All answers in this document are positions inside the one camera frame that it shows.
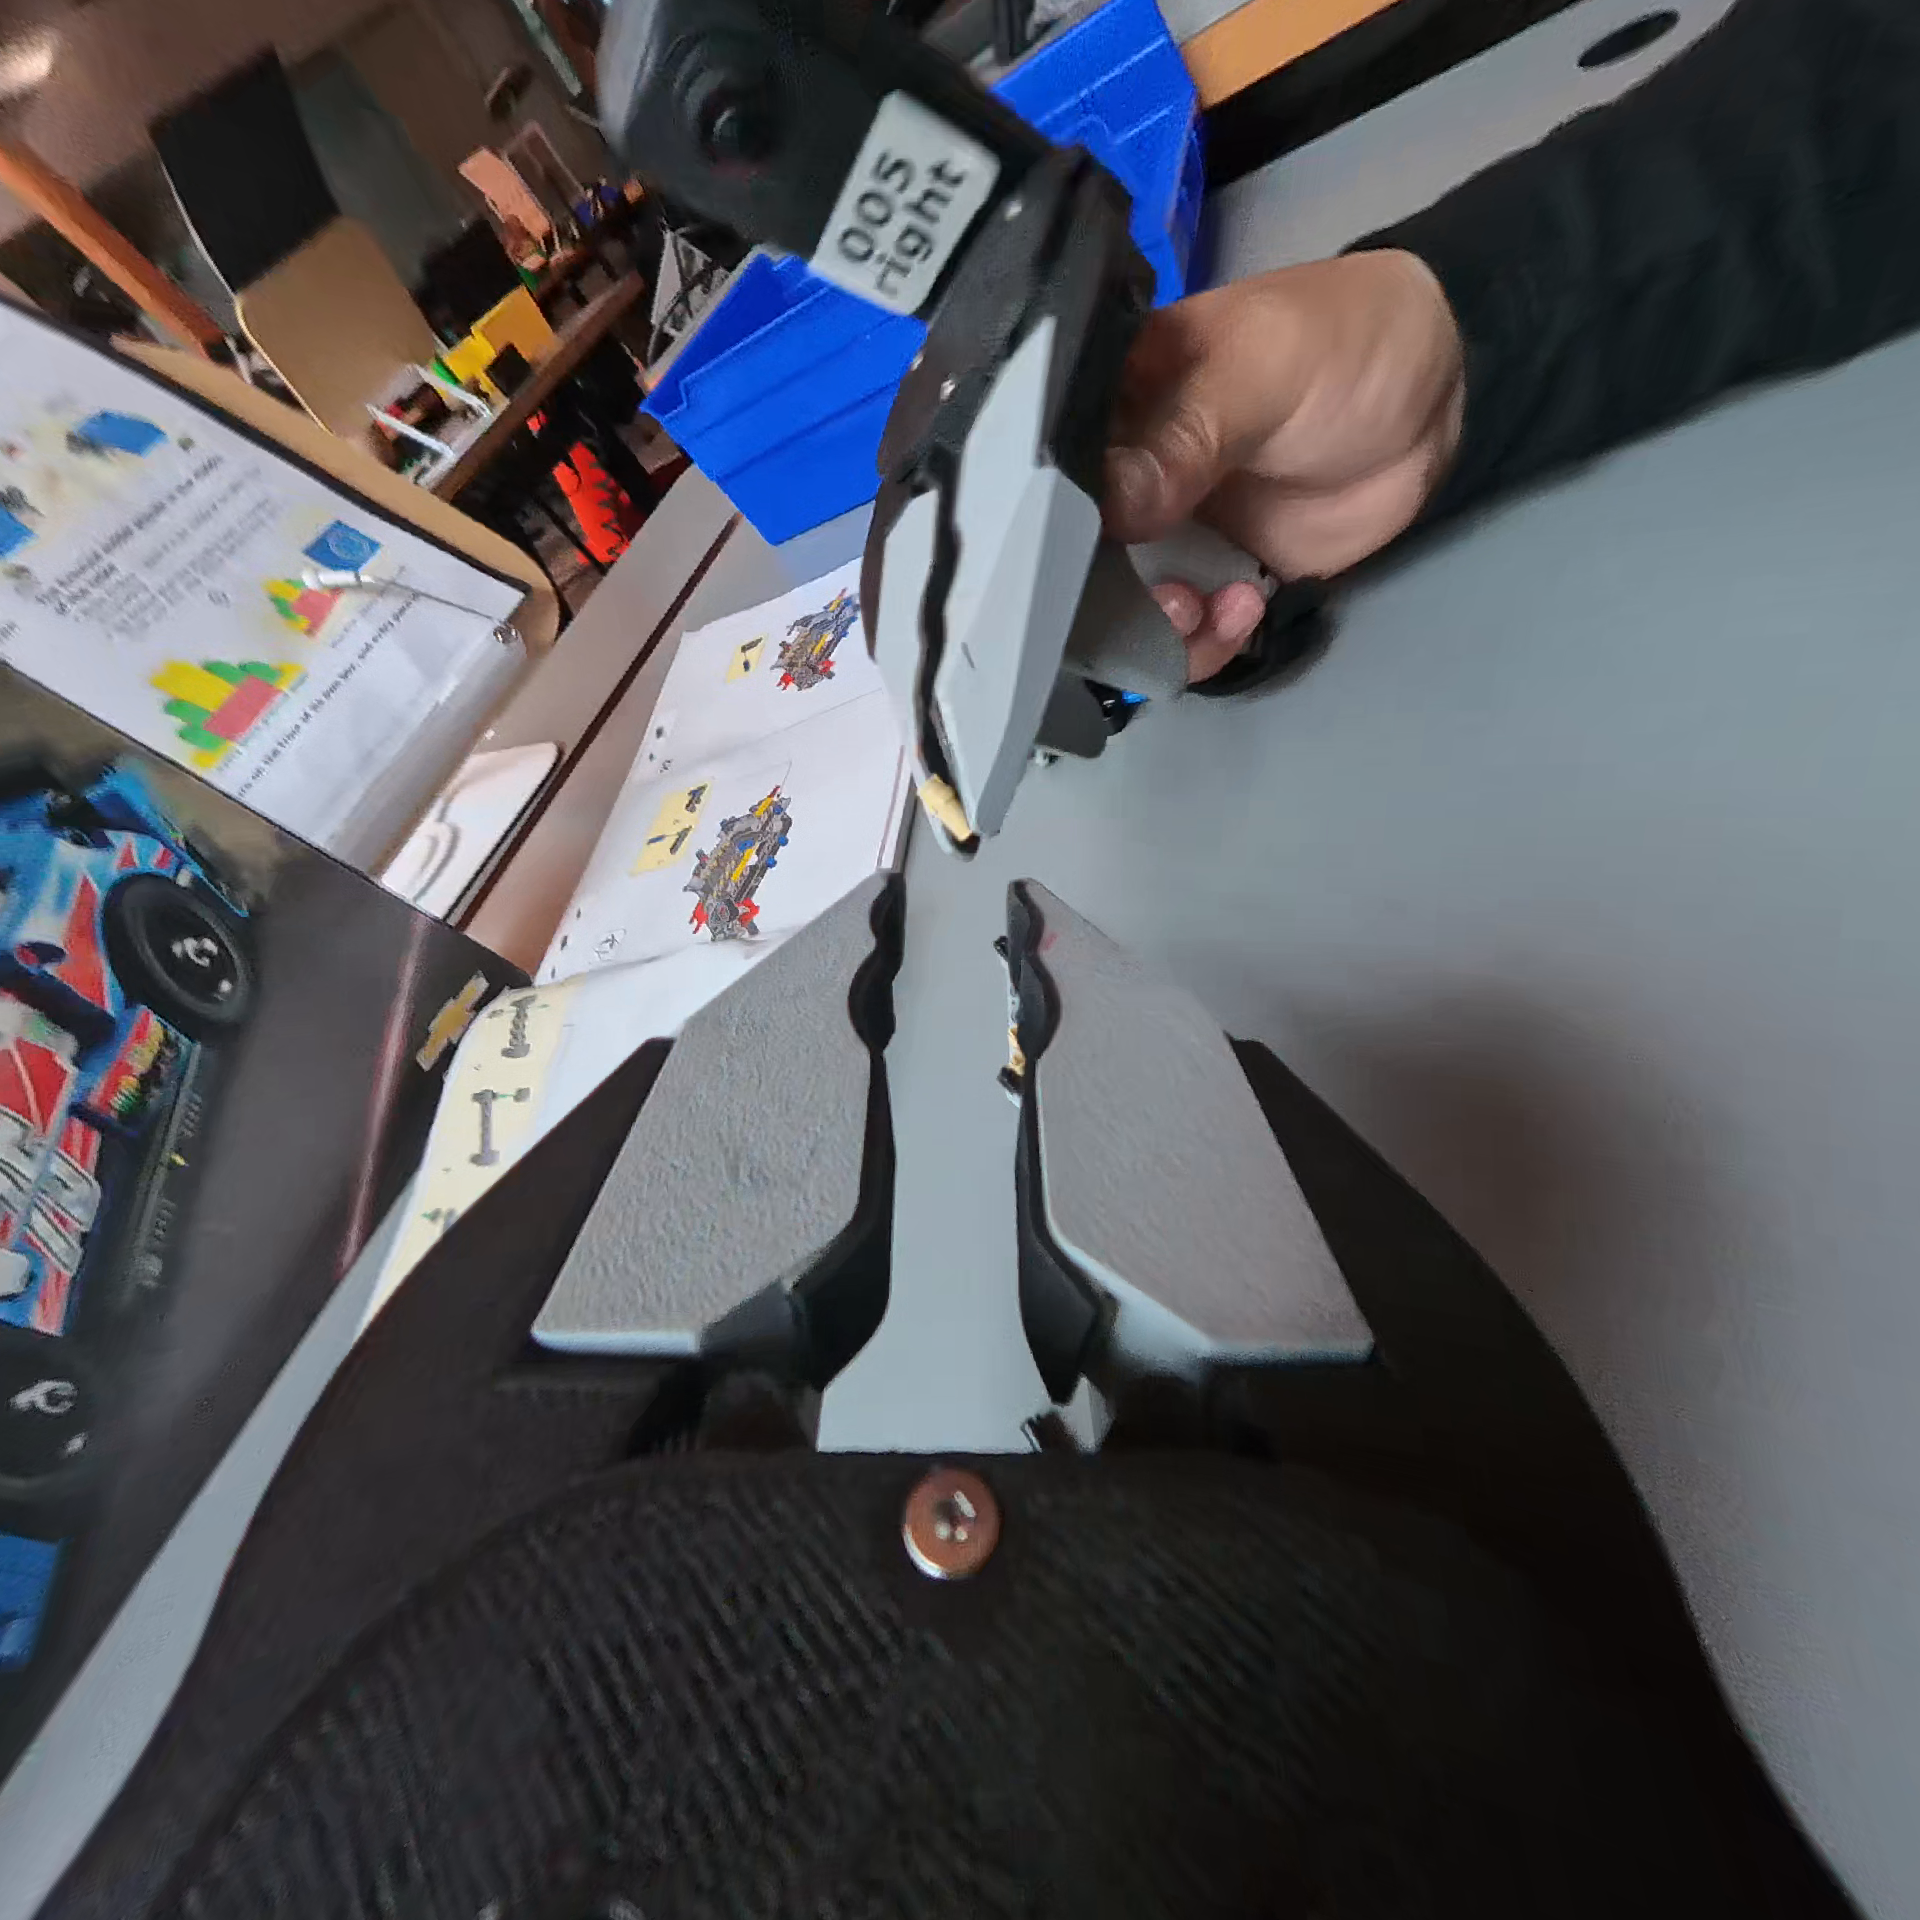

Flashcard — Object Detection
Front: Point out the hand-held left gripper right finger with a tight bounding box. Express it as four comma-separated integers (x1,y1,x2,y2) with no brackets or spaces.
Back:
997,878,1376,1452

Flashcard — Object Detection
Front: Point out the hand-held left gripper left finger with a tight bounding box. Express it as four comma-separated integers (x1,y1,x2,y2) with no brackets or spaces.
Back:
532,871,911,1397

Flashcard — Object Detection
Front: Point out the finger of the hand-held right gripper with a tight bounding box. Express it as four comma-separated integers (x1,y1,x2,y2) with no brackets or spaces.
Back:
862,474,970,855
934,313,1110,844

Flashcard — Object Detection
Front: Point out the person's right forearm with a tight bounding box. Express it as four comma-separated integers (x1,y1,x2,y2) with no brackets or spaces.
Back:
1348,0,1920,530

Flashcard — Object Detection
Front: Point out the black and blue lego assembly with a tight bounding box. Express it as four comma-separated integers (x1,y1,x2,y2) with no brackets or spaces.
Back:
1049,675,1154,766

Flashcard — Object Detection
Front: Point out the open lego instruction booklet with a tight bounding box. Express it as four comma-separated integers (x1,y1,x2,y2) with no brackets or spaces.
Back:
358,559,918,1324

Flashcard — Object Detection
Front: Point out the black lego set box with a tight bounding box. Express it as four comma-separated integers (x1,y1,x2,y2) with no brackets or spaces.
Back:
0,659,537,1739

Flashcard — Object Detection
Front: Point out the person's right hand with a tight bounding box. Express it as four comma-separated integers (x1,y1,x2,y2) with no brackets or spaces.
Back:
1100,245,1473,681

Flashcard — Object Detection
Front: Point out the blue storage bin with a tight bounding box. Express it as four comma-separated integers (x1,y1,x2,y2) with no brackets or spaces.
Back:
639,249,934,545
986,0,1210,311

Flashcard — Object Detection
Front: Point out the red object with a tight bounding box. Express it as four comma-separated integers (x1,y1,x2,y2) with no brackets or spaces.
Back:
549,438,653,572

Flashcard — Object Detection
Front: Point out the wooden workbench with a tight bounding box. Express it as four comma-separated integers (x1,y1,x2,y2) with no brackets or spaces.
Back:
430,274,650,505

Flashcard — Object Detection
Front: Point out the yellow object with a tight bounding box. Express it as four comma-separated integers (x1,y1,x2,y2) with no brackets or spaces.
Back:
437,289,551,400

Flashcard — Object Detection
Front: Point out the tan chair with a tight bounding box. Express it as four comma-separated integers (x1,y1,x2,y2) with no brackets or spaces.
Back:
230,216,442,442

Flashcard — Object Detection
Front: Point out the black monitor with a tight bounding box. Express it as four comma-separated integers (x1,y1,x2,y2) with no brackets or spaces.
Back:
146,49,344,289

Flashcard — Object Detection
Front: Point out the printed instruction sign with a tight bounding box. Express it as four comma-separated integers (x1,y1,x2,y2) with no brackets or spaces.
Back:
0,298,532,883

